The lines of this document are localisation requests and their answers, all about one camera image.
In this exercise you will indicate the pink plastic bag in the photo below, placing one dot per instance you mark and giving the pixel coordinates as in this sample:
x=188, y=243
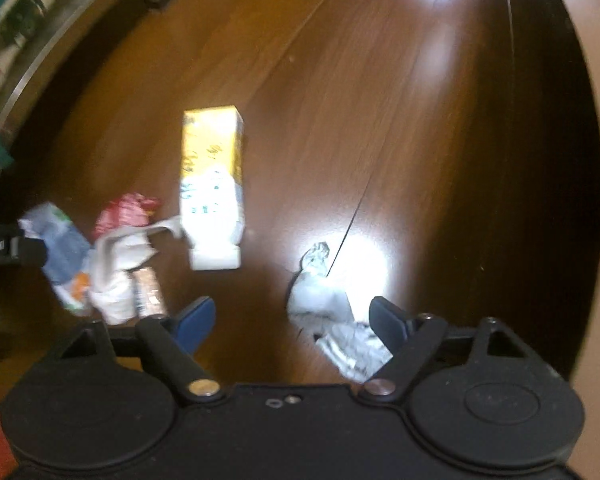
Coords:
x=115, y=265

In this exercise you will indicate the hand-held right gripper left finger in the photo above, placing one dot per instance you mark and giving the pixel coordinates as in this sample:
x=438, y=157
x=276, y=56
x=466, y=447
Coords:
x=197, y=317

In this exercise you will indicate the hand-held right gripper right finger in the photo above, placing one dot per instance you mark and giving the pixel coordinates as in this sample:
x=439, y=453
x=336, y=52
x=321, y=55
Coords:
x=387, y=322

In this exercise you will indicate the grey blue wrapper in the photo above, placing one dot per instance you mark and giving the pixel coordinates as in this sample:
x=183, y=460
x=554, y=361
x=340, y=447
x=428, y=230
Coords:
x=65, y=255

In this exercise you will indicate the grey paper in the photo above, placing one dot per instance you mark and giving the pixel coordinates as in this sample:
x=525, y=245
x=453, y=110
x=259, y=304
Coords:
x=325, y=305

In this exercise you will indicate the yellow white carton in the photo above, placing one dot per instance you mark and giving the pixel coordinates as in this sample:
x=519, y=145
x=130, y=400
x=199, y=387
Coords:
x=212, y=185

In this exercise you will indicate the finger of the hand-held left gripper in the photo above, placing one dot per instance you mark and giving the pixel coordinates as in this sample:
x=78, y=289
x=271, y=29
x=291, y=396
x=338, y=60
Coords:
x=32, y=252

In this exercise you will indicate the brown striped wrapper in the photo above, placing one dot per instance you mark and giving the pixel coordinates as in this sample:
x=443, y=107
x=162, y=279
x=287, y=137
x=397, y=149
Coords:
x=149, y=292

